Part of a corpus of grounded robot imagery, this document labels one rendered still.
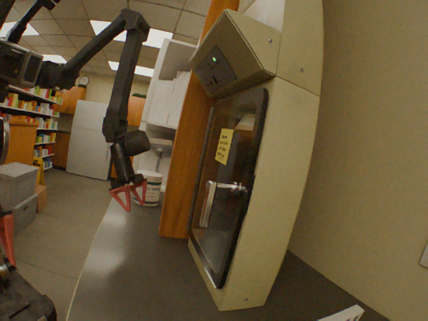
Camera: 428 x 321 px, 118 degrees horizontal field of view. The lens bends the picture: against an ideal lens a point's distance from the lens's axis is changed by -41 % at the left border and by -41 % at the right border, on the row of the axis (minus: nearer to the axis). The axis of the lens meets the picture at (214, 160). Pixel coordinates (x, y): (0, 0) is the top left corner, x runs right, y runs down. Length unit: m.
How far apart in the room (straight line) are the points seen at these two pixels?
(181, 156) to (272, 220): 0.39
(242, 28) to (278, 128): 0.18
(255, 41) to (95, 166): 5.16
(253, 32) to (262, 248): 0.39
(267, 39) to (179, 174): 0.49
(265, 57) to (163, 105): 1.40
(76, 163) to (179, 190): 4.91
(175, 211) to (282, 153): 0.45
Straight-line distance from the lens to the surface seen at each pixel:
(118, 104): 0.68
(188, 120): 0.69
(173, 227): 0.75
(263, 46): 0.39
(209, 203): 0.39
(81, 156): 5.47
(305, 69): 0.44
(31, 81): 1.03
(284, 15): 0.46
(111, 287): 0.49
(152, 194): 1.02
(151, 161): 1.69
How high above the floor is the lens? 1.26
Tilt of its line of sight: 3 degrees down
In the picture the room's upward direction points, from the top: 12 degrees clockwise
